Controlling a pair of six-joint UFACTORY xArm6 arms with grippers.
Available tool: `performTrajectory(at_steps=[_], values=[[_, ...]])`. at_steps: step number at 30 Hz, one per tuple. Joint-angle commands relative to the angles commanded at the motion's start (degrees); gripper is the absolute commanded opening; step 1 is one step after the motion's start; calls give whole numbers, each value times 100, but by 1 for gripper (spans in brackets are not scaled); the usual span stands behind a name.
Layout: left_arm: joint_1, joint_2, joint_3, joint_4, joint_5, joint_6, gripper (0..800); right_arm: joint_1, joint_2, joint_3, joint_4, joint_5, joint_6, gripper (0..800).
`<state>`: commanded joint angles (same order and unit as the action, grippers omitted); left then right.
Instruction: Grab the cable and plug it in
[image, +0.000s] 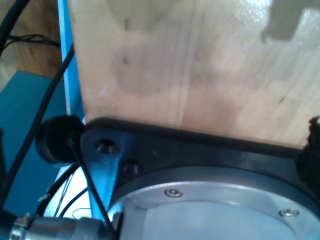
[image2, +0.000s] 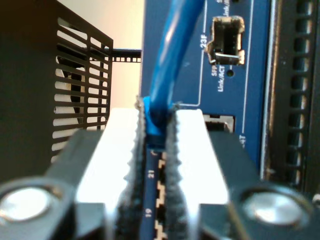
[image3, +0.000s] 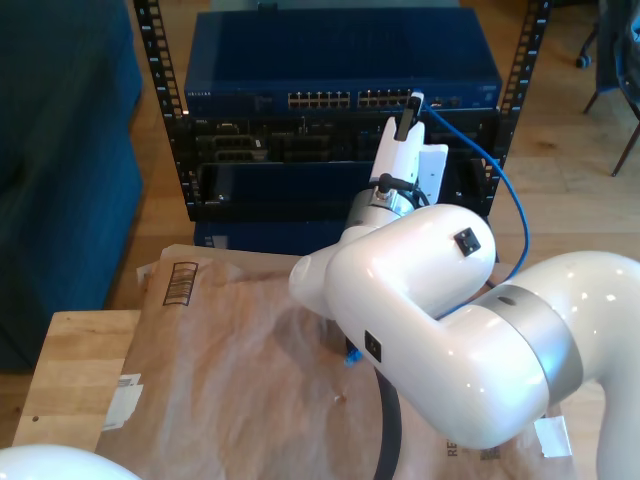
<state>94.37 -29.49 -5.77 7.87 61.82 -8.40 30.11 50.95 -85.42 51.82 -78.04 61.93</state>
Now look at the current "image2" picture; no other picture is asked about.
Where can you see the black rack server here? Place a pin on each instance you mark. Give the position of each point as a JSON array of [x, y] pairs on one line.
[[292, 100]]

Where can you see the blue network switch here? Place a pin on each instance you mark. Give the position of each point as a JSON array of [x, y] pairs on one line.
[[225, 87]]

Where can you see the black rack frame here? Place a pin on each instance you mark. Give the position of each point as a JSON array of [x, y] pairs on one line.
[[125, 53]]

